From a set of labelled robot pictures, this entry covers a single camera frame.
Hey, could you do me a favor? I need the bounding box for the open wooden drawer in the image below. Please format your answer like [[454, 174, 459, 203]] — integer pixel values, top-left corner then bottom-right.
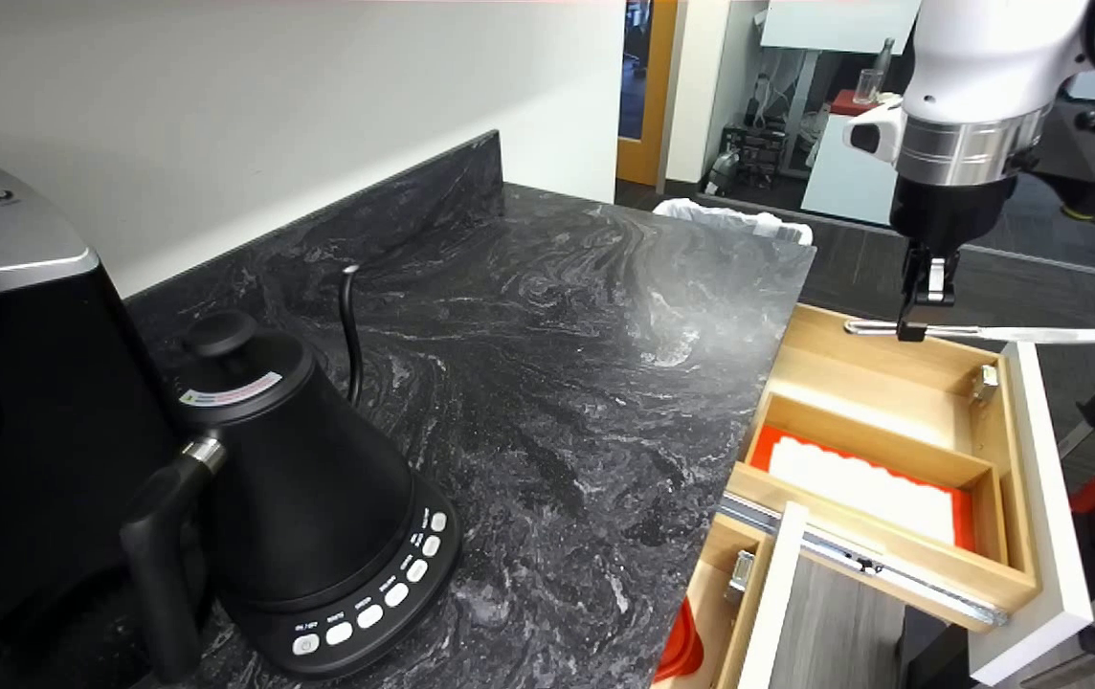
[[732, 305, 1095, 686], [653, 507, 808, 689]]

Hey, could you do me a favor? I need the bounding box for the black electric kettle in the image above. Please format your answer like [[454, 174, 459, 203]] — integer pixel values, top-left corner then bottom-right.
[[119, 311, 459, 686]]

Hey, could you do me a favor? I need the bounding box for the silver table knife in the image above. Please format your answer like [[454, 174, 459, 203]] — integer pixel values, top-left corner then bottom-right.
[[843, 317, 1095, 346]]

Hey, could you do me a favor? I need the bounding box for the orange tray with white liner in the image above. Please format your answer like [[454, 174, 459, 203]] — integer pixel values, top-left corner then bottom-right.
[[747, 430, 976, 552]]

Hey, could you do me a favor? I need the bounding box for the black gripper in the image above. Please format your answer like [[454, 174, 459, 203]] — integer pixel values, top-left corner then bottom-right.
[[893, 180, 1016, 342]]

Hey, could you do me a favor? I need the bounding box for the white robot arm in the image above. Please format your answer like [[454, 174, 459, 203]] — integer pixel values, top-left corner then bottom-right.
[[893, 0, 1095, 327]]

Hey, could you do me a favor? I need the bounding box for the black coffee machine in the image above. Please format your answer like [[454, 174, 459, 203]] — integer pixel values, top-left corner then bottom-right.
[[0, 169, 178, 644]]

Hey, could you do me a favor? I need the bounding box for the red plastic container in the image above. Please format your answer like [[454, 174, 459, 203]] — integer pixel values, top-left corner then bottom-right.
[[657, 601, 704, 683]]

